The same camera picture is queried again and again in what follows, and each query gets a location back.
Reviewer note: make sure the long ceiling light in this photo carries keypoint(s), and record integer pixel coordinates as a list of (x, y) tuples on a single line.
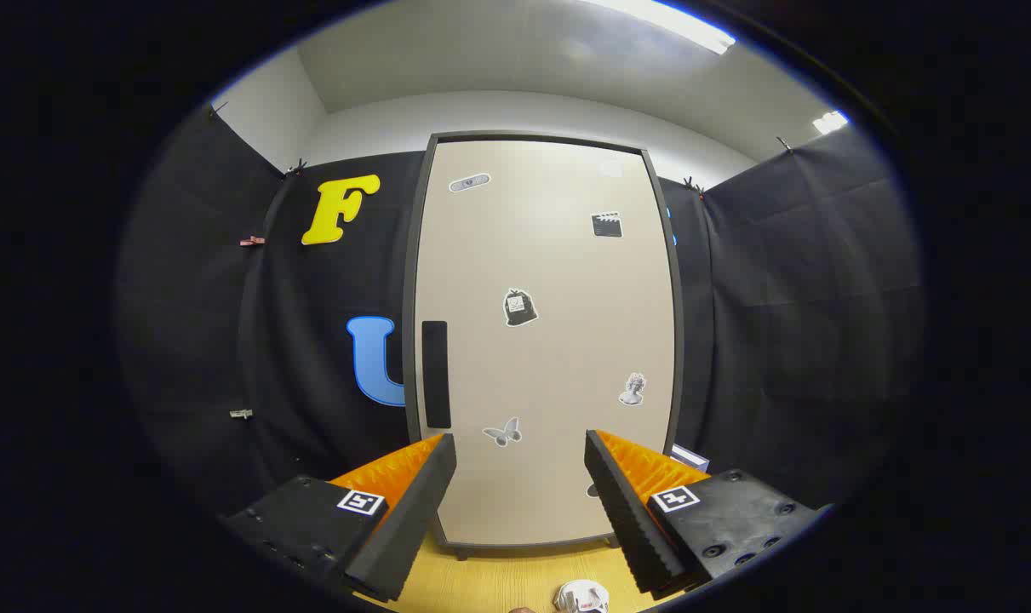
[(677, 25)]

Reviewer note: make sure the grey cabinet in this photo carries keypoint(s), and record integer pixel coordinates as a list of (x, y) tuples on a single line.
[(408, 366)]

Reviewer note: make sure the beige cabinet door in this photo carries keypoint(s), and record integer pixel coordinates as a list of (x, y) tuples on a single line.
[(549, 255)]

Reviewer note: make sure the white shoe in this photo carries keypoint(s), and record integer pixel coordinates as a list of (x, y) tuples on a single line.
[(581, 596)]

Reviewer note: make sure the black backdrop cloth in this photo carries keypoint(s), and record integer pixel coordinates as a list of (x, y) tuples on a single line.
[(183, 298)]

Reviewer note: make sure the white and blue book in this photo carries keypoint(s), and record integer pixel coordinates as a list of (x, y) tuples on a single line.
[(690, 455)]

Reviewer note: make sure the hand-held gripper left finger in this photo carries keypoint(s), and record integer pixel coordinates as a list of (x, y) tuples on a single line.
[(413, 511)]

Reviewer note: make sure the small ceiling light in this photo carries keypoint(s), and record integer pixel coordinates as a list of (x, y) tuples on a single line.
[(830, 123)]

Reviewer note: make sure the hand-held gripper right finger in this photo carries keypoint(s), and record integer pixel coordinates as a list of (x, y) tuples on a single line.
[(626, 511)]

